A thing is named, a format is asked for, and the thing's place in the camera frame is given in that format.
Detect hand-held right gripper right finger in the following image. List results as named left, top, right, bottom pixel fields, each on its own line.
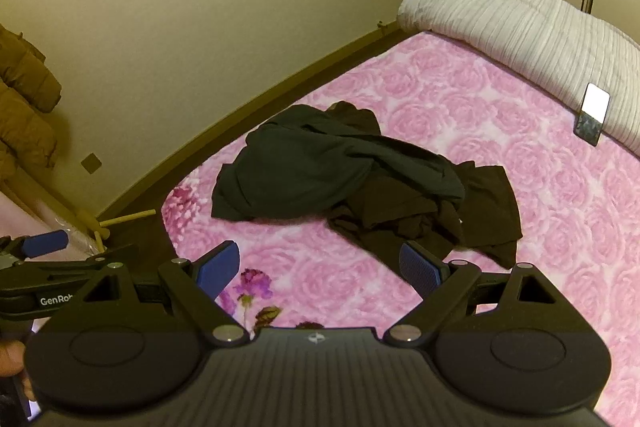
left=384, top=240, right=591, bottom=348

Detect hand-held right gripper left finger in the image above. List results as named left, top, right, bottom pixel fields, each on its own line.
left=50, top=240, right=251, bottom=348

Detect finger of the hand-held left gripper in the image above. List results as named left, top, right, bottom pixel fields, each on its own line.
left=0, top=230, right=70, bottom=268
left=82, top=243, right=140, bottom=265

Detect dark green long-sleeve shirt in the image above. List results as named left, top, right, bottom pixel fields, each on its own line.
left=211, top=104, right=466, bottom=223

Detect person's left hand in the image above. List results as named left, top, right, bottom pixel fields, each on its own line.
left=0, top=339, right=27, bottom=379

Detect dark brown garment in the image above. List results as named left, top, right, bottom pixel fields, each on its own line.
left=327, top=101, right=523, bottom=270

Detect brown puffer jacket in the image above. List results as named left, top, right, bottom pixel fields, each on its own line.
left=0, top=24, right=62, bottom=188

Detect pink rose blanket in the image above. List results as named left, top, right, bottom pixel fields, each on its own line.
left=160, top=29, right=640, bottom=427

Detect smartphone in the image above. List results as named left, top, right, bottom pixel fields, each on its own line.
left=574, top=83, right=612, bottom=148

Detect white ribbed quilt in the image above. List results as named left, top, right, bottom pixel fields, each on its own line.
left=397, top=0, right=640, bottom=158

